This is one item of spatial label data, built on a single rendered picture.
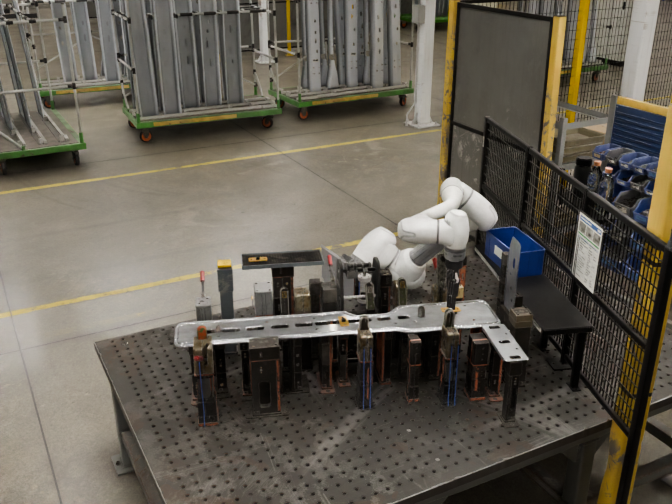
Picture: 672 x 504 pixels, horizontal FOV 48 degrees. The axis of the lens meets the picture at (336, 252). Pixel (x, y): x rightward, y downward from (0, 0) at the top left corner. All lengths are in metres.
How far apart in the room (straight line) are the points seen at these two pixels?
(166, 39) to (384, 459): 7.61
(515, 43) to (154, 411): 3.64
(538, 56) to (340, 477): 3.46
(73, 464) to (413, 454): 1.96
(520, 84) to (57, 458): 3.83
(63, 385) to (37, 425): 0.39
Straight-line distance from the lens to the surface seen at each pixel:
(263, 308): 3.29
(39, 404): 4.77
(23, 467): 4.33
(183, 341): 3.15
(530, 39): 5.51
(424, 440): 3.07
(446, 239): 3.13
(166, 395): 3.38
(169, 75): 9.90
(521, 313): 3.27
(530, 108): 5.55
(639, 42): 7.52
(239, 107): 10.08
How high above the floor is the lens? 2.58
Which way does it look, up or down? 24 degrees down
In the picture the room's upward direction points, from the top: straight up
